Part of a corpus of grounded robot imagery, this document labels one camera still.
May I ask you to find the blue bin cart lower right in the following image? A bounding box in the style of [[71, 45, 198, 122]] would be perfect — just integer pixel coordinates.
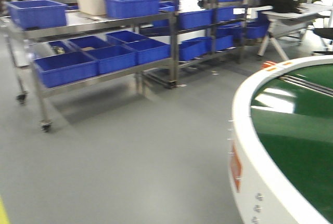
[[123, 39, 171, 65]]

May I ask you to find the blue bin cart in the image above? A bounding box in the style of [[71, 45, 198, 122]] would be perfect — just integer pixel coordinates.
[[34, 51, 99, 88], [6, 0, 67, 30], [86, 45, 137, 74], [123, 39, 171, 65]]

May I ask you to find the blue bin cart lower middle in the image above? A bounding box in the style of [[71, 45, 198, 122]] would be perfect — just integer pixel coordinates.
[[86, 45, 137, 74]]

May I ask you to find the blue target bin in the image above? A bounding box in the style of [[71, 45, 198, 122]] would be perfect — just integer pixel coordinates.
[[104, 0, 160, 19]]

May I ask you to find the blue bin cart lower front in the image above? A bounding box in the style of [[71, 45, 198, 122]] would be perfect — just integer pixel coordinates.
[[34, 51, 99, 88]]

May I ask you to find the beige plastic bin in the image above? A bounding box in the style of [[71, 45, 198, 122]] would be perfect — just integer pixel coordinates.
[[74, 0, 112, 16]]

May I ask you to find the blue bin cart top left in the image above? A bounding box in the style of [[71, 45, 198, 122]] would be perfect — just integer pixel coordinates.
[[6, 0, 67, 30]]

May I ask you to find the dark metal shelf rack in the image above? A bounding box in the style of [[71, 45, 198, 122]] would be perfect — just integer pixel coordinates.
[[139, 0, 248, 89]]

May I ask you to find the steel wheeled cart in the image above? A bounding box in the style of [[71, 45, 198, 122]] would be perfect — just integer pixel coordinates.
[[1, 10, 177, 132]]

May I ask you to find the white outer turntable rim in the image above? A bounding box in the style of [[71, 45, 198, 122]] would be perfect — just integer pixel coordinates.
[[228, 55, 332, 223]]

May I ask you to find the white folding desk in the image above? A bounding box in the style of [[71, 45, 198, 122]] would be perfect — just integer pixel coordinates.
[[257, 3, 332, 61]]

